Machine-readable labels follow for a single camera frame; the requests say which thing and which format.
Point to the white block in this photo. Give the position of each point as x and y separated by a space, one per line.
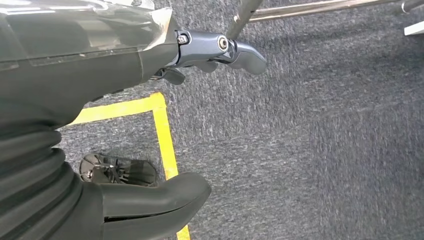
414 29

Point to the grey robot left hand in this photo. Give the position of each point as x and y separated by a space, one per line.
82 66

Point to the stainless steel workbench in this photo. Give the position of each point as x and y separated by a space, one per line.
243 18

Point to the black robot foot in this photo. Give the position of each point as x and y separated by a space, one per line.
132 172

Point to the yellow floor tape square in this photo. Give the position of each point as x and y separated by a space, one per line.
162 139

